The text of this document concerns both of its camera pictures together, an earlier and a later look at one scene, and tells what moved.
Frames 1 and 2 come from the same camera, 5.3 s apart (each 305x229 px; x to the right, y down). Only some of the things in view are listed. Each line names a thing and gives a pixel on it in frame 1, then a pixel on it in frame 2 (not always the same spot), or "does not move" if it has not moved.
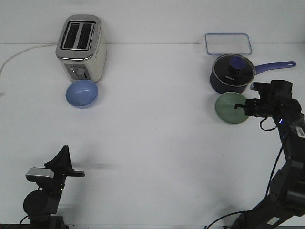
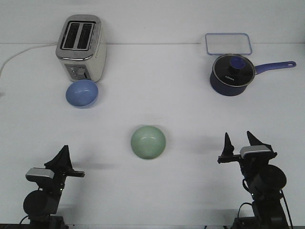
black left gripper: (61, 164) does not move
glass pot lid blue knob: (233, 69) does not move
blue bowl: (82, 94) does not move
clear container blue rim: (228, 44) does not move
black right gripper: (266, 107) → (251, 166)
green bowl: (225, 108) → (148, 142)
